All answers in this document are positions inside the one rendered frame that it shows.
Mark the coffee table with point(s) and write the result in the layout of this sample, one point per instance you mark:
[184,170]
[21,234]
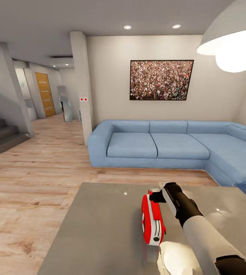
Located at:
[102,231]

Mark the sofa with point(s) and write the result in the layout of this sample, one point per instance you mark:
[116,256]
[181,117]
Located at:
[216,147]

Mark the room light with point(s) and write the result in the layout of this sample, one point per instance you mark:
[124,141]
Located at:
[231,20]

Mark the radio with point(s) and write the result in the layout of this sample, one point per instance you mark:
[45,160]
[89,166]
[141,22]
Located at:
[153,227]

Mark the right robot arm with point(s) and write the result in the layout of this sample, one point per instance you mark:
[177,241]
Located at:
[215,255]

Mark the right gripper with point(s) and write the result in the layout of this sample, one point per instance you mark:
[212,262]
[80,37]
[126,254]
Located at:
[156,197]

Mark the door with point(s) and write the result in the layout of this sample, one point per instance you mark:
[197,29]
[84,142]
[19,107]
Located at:
[46,96]

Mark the standing mirror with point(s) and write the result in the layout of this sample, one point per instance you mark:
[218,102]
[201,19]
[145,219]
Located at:
[65,103]

